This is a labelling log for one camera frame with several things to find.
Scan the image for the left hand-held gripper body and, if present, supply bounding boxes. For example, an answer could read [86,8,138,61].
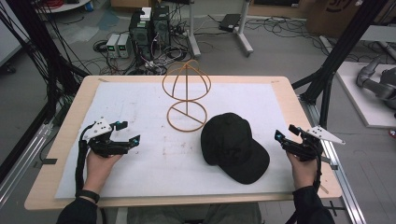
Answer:
[79,117,132,159]

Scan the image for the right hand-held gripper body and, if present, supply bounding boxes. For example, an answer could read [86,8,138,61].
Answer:
[281,125,347,162]

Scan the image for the black baseball cap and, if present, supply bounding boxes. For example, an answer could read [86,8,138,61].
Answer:
[200,112,271,186]

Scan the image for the wooden wire hat stand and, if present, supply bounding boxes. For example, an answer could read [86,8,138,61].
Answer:
[162,59,213,133]

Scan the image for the person's left hand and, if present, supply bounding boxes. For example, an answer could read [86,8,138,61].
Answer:
[83,150,123,195]

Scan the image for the person's right hand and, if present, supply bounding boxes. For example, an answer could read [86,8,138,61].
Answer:
[285,150,319,191]

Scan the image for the white table mat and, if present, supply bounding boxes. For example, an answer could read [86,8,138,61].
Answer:
[54,81,297,200]

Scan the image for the black wristband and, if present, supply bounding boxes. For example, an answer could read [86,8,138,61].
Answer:
[75,189,101,204]

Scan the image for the white board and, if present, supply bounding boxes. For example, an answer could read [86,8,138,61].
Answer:
[335,61,396,130]

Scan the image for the grey bench power supply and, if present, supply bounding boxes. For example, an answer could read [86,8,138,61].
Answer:
[117,33,133,59]
[106,33,121,59]

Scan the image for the black computer tower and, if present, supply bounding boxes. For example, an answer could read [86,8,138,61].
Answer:
[151,5,172,49]
[128,10,154,62]

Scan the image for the person's legs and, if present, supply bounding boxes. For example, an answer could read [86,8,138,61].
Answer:
[126,203,263,224]

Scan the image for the white metal stand leg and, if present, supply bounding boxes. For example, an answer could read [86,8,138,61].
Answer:
[236,0,254,58]
[186,0,202,59]

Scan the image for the brown cardboard box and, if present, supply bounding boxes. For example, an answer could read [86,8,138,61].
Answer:
[305,0,391,39]

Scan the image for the black box on floor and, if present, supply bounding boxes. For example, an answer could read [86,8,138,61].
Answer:
[218,13,243,33]

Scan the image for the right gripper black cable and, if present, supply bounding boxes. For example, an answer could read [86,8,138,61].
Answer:
[313,146,323,192]

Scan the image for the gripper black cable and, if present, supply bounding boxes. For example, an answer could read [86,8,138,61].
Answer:
[74,122,95,198]
[313,146,323,192]

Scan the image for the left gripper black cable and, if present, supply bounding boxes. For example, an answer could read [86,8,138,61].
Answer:
[74,122,95,198]

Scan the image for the aluminium rail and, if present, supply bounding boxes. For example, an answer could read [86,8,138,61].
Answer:
[299,96,368,224]
[0,122,54,208]

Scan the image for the black metal frame post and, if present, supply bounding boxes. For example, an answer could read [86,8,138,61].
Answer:
[291,0,390,129]
[5,0,90,125]

